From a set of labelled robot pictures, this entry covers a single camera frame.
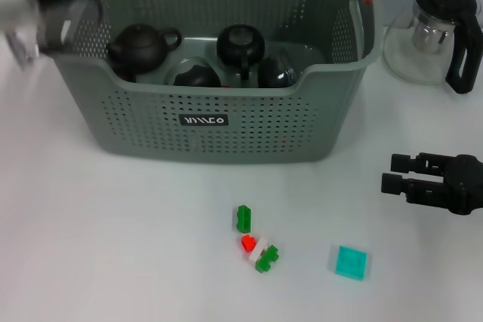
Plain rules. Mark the black clay teapot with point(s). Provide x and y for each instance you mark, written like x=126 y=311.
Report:
x=141 y=48

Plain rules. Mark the glass teacup black base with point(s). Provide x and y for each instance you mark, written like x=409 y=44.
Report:
x=196 y=75
x=239 y=48
x=275 y=73

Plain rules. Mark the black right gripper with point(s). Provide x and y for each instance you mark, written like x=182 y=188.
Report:
x=468 y=186

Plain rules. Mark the glass teapot black lid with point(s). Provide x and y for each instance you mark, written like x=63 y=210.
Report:
x=462 y=54

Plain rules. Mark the grey perforated storage bin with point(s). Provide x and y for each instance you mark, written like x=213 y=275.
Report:
x=264 y=129

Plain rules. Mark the dark green building brick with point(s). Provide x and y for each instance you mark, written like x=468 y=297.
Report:
x=243 y=218

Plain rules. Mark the small red building brick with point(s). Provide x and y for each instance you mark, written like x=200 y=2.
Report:
x=248 y=243

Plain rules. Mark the green car-shaped brick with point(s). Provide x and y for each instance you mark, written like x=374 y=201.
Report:
x=267 y=259

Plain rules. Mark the teal flat plate brick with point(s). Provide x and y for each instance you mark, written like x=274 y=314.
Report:
x=351 y=262

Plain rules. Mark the white long building brick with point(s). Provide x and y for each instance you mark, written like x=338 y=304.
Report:
x=259 y=249

